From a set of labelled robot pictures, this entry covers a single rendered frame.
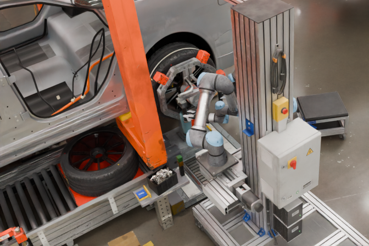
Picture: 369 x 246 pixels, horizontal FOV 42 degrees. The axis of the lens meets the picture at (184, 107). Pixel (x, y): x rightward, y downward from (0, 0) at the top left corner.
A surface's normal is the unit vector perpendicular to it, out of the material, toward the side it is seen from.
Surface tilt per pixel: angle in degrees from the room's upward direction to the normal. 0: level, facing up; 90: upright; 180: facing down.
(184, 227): 0
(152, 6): 81
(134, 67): 90
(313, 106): 0
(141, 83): 90
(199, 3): 90
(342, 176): 0
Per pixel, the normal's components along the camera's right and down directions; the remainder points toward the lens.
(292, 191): 0.50, 0.47
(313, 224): -0.13, -0.78
